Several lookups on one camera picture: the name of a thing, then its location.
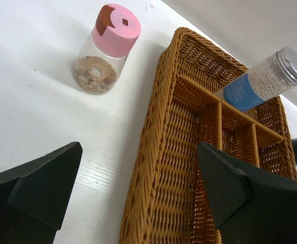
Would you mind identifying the brown wicker divided basket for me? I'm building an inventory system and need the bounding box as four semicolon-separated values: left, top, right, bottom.
119;27;297;243

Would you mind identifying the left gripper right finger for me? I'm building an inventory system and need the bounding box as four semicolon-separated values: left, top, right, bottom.
197;142;297;243

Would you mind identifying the blue label silver cap jar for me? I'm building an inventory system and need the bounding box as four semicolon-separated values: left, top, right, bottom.
215;47;297;112

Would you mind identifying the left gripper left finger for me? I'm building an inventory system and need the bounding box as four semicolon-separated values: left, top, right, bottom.
0;142;83;243

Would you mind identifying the pink lid spice jar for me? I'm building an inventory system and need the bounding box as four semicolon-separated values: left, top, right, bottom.
72;4;141;94

